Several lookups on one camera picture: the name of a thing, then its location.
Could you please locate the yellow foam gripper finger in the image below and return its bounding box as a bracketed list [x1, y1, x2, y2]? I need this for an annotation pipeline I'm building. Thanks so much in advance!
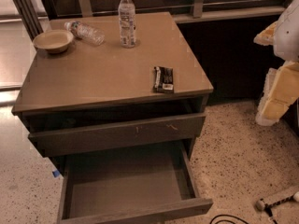
[255, 61, 299, 126]
[253, 21, 277, 46]

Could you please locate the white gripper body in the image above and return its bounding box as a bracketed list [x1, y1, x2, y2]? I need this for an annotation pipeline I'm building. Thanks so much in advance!
[273, 0, 299, 62]

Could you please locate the black rxbar chocolate wrapper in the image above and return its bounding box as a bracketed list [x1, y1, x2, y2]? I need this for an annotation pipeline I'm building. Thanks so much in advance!
[153, 66, 174, 93]

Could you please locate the open lower wooden drawer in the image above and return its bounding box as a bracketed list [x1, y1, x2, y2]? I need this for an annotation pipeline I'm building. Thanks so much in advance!
[57, 141, 213, 224]

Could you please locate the brown drawer cabinet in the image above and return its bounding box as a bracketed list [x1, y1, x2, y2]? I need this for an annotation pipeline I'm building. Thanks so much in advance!
[11, 11, 215, 170]

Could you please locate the upright clear water bottle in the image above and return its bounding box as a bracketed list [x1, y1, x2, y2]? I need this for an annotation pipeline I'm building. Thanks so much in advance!
[118, 0, 136, 48]

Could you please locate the lying clear water bottle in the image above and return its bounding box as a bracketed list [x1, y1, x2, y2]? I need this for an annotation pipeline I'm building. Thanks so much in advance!
[64, 21, 105, 46]

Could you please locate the beige round bowl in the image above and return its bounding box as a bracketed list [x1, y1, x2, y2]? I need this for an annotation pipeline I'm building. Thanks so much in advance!
[33, 30, 74, 54]

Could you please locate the blue tape piece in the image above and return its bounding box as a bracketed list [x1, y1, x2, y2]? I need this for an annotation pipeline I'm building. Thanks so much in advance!
[52, 170, 60, 177]

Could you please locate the black floor cable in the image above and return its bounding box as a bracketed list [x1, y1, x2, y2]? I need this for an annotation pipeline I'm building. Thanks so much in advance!
[208, 214, 250, 224]

